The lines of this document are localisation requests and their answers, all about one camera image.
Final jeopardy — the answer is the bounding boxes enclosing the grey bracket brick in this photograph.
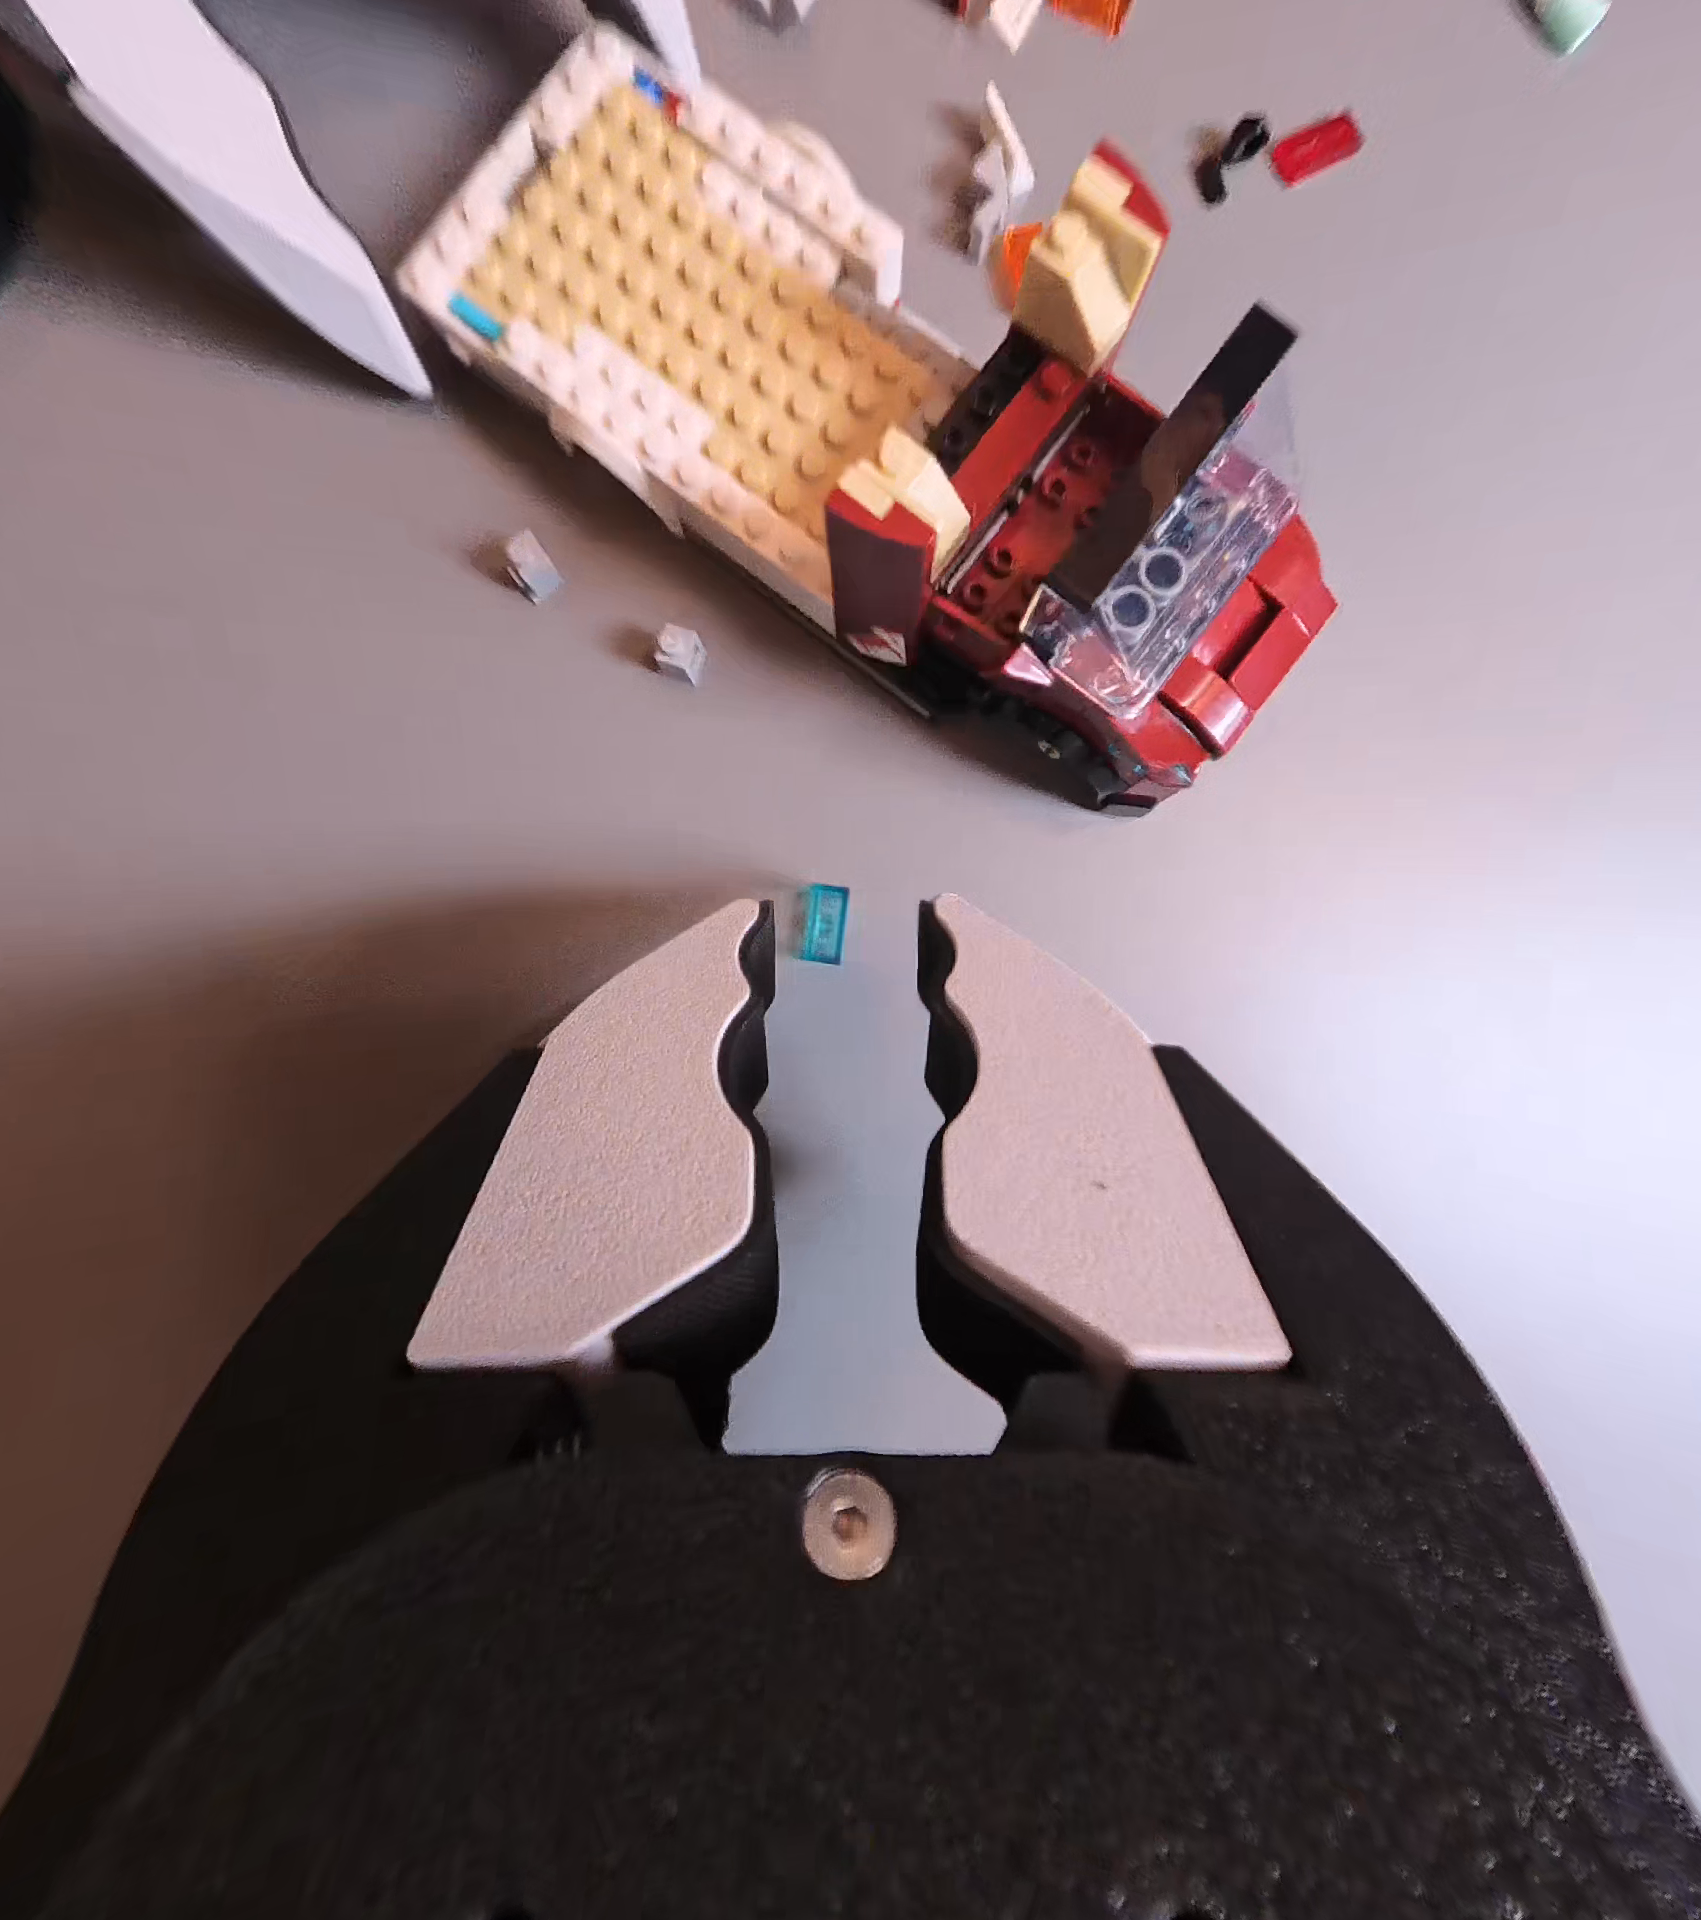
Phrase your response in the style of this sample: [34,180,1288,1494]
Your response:
[956,143,1017,265]

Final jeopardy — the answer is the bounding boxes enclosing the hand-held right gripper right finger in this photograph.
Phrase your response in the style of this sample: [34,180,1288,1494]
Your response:
[917,894,1296,1375]

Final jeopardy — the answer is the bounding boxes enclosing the toy brick truck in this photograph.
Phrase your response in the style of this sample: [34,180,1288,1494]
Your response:
[394,23,1343,820]

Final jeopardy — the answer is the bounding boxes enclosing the black elbow brick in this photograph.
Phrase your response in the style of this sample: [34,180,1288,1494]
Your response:
[1194,112,1275,205]

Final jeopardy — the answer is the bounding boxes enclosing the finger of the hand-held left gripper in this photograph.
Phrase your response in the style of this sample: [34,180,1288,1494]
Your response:
[586,0,704,97]
[25,0,434,402]

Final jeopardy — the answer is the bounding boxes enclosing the white flat tile brick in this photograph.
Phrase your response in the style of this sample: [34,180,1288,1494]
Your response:
[973,83,1040,229]

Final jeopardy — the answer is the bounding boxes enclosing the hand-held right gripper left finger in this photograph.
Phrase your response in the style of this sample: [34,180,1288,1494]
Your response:
[405,897,781,1375]

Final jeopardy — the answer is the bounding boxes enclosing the red transparent plate brick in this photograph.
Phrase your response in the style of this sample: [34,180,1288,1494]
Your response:
[1268,112,1365,190]

